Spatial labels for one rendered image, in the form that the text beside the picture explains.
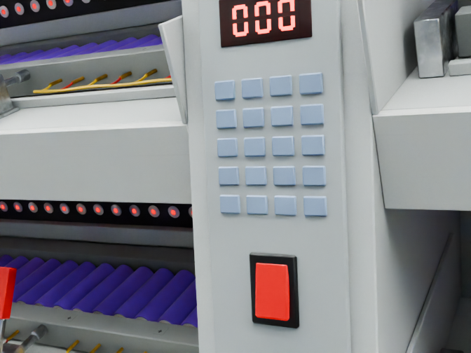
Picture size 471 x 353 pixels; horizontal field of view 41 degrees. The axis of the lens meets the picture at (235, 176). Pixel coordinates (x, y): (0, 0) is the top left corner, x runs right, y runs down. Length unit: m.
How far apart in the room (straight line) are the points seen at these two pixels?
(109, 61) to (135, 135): 0.11
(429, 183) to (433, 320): 0.12
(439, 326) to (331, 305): 0.12
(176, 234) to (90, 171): 0.18
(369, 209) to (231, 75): 0.09
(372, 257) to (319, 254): 0.02
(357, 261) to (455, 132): 0.07
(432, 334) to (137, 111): 0.21
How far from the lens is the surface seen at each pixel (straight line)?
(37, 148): 0.39
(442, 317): 0.41
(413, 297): 0.35
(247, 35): 0.30
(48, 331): 0.51
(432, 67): 0.32
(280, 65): 0.29
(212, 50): 0.31
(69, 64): 0.46
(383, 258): 0.30
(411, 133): 0.28
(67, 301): 0.53
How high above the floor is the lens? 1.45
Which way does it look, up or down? 4 degrees down
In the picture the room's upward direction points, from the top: 3 degrees counter-clockwise
